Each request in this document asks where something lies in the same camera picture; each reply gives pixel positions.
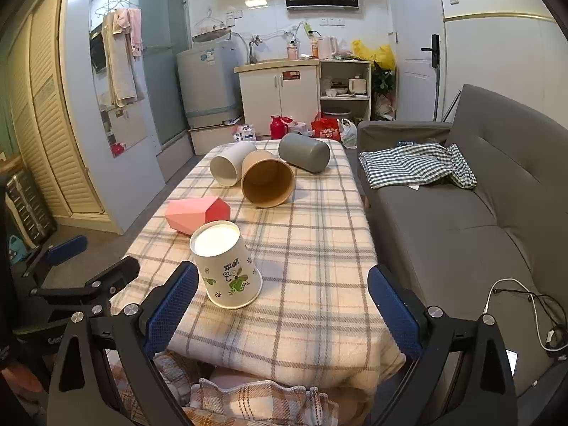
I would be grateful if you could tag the white green-printed paper cup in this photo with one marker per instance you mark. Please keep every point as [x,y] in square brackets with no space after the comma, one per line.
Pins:
[226,270]

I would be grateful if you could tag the smartphone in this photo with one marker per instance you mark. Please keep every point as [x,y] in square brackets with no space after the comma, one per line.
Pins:
[513,360]

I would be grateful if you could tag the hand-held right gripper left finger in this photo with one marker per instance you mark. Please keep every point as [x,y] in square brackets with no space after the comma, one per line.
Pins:
[171,308]

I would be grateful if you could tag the wall mirror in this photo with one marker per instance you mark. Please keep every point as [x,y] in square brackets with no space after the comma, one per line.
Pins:
[128,128]

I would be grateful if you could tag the dark ribbed suitcase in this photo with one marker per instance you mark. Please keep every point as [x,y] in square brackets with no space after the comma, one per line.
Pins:
[29,208]

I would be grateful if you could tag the metal faucet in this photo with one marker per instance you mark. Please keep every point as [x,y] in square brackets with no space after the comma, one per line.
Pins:
[253,51]

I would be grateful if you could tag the green checked cloth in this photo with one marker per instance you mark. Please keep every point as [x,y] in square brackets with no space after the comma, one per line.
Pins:
[399,164]

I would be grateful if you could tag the yellow plastic bag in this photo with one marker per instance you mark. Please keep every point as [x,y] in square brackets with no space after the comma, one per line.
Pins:
[377,53]

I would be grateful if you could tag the green power strip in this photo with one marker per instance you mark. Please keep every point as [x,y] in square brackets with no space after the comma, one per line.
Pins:
[307,29]

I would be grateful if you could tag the white small appliance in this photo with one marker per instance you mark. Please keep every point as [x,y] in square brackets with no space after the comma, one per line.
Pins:
[357,86]

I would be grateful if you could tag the green plant bouquet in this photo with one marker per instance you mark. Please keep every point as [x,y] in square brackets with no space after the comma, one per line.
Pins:
[384,84]

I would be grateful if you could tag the orange bottle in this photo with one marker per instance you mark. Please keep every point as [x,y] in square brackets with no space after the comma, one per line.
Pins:
[314,49]

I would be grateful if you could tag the grey cup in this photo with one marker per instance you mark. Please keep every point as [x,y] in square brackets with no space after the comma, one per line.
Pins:
[306,151]

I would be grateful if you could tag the white door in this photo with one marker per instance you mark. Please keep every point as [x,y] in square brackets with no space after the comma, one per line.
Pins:
[410,17]

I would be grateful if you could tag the pink towel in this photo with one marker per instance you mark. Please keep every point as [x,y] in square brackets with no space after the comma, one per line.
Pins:
[133,31]

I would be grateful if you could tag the beige towel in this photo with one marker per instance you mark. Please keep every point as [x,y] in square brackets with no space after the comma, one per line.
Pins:
[117,75]

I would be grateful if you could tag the plain white cup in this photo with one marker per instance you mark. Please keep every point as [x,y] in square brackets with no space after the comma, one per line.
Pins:
[226,162]

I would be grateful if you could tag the white electric kettle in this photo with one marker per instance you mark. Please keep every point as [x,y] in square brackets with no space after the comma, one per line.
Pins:
[327,48]

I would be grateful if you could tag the plaid table blanket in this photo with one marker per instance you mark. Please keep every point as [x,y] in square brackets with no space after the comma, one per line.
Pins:
[310,253]

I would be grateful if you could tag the white printed packet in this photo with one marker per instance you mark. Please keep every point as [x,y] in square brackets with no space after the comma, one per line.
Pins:
[244,133]

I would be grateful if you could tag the white plastic bag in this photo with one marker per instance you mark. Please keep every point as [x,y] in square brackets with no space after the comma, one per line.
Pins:
[349,135]

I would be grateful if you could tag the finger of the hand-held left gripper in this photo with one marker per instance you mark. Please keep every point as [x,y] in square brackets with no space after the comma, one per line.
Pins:
[66,248]
[117,275]

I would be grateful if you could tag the cream louvered wardrobe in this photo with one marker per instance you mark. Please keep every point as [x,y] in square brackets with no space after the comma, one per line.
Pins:
[49,120]

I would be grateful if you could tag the frosted glass sliding door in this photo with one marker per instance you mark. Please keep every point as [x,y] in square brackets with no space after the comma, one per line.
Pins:
[159,75]

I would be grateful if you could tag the white open shelf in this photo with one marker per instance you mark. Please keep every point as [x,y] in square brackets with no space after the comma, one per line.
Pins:
[367,80]

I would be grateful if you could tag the white sink cabinet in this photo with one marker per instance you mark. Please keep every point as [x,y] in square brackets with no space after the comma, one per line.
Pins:
[275,97]

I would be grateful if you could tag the pink bottle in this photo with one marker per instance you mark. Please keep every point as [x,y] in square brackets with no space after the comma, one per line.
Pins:
[291,52]

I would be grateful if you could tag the red thermos jug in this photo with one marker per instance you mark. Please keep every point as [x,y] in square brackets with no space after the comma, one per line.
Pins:
[276,128]

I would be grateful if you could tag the brown paper cup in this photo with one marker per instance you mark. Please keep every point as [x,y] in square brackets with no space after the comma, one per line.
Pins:
[266,182]

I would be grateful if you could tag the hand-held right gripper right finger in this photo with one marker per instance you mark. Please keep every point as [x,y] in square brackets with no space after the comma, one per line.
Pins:
[395,313]

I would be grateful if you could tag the grey sofa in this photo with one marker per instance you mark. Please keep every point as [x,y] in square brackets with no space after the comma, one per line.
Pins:
[443,230]

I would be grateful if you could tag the red shopping bag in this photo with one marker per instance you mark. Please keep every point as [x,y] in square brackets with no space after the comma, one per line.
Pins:
[326,129]

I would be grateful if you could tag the grey washing machine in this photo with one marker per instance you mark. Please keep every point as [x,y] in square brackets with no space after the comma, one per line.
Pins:
[208,84]

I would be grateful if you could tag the pink faceted cup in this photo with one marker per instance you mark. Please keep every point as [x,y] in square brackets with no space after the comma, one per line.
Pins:
[191,215]

